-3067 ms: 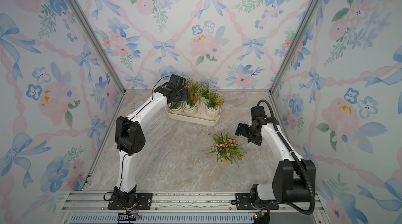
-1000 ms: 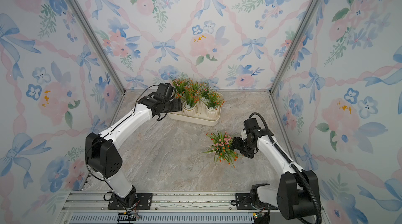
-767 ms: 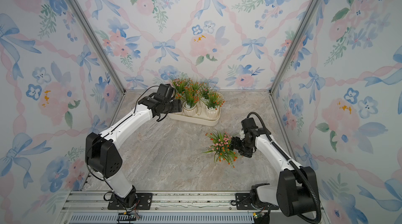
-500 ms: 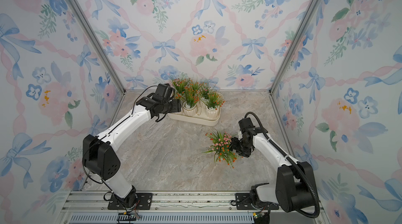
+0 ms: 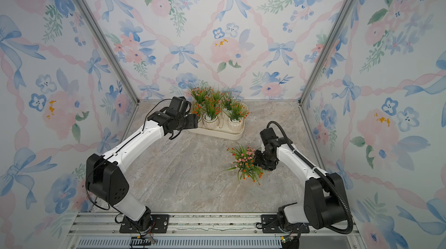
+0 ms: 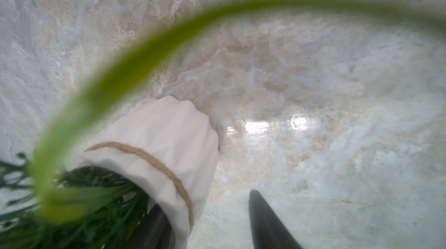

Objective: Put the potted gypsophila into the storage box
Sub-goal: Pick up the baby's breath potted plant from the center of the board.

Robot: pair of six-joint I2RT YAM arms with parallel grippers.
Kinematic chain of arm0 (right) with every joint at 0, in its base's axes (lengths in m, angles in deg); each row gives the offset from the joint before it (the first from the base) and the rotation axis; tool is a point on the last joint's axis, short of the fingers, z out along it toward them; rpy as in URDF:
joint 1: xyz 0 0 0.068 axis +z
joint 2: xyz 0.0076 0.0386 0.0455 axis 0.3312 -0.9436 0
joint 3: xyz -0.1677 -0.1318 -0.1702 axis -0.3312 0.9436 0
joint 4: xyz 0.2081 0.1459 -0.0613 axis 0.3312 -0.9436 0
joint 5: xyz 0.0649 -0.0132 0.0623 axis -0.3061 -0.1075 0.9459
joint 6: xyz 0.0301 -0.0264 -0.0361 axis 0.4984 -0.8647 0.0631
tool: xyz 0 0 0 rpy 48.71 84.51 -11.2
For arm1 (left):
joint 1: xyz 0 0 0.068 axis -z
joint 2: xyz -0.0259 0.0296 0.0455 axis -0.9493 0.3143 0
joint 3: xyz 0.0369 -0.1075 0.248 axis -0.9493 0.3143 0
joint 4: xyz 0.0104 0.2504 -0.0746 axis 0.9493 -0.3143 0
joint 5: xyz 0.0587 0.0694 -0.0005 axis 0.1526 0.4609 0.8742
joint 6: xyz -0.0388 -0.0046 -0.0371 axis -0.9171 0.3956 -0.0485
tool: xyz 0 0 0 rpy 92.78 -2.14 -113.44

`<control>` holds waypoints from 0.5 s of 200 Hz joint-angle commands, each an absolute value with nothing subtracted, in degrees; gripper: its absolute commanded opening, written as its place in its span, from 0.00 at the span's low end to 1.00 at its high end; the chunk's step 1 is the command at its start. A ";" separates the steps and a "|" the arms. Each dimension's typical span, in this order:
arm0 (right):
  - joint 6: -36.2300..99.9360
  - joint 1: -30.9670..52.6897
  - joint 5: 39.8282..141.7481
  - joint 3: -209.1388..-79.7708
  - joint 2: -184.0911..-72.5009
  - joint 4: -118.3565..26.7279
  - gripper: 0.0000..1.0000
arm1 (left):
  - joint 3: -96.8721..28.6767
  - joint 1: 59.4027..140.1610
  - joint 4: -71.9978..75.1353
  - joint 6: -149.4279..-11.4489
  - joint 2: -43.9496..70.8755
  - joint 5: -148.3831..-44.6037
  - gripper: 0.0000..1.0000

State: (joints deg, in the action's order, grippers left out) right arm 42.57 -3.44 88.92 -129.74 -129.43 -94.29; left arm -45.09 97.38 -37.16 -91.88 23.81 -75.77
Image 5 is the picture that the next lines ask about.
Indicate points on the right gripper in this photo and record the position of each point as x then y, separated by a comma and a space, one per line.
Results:
262, 160

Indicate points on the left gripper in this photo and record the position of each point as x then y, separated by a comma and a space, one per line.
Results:
193, 120

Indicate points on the large pink flowered potted plant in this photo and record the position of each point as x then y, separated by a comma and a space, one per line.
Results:
244, 163

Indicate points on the orange flowered potted gypsophila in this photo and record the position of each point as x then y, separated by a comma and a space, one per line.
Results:
197, 109

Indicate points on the pink flowered potted gypsophila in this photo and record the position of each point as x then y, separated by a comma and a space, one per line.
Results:
200, 94

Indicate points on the small potted gypsophila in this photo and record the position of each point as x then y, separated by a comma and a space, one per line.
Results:
226, 102

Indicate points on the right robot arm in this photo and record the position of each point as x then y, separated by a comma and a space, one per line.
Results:
325, 203

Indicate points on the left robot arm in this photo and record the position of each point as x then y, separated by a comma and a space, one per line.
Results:
105, 173

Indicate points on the cream plastic storage box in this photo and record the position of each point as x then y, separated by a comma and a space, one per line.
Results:
222, 131

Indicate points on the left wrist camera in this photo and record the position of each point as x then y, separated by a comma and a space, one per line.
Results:
179, 106

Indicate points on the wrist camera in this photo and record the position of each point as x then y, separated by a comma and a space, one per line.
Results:
268, 135
179, 106

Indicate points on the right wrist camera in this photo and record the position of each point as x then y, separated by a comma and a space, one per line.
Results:
268, 135

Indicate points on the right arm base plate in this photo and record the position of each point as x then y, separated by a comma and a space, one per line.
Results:
278, 224

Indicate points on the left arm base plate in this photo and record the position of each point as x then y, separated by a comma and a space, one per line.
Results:
147, 224

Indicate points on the aluminium rail frame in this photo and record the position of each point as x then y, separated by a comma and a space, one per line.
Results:
182, 230

